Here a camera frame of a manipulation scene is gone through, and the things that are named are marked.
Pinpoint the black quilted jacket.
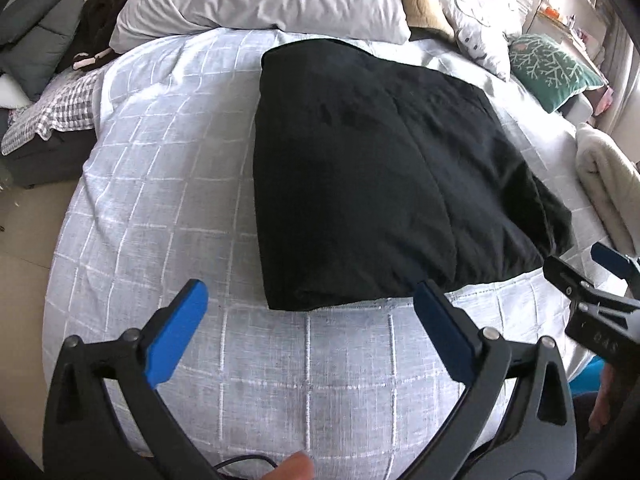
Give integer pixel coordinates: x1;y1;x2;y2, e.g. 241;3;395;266
253;39;573;311

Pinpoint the dark grey padded garment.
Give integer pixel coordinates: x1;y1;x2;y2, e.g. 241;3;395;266
1;0;85;101

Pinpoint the light grey pillow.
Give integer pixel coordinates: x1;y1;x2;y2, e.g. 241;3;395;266
110;0;410;54

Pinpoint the green leaf-pattern cushion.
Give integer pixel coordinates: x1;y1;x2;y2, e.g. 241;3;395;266
509;34;605;113

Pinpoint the grey checkered cloth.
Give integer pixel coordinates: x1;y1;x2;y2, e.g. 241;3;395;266
1;68;104;156

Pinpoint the beige folded towel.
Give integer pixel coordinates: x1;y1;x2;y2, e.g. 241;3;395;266
575;124;639;258

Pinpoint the white patterned pillow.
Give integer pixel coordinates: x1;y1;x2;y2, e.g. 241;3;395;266
438;0;524;81

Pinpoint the person's right hand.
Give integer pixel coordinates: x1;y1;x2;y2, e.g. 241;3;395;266
588;363;616;434

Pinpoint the black cable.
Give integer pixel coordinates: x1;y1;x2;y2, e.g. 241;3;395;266
211;453;280;474

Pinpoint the dark brown garment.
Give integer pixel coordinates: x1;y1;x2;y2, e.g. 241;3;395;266
55;0;128;73

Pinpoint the white grid bed cover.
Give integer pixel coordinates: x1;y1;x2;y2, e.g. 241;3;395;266
41;27;626;480

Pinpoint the white bookshelf with books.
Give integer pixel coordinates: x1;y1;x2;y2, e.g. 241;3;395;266
524;0;615;65

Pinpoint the person's left hand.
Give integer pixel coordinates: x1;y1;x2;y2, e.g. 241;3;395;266
262;452;314;480

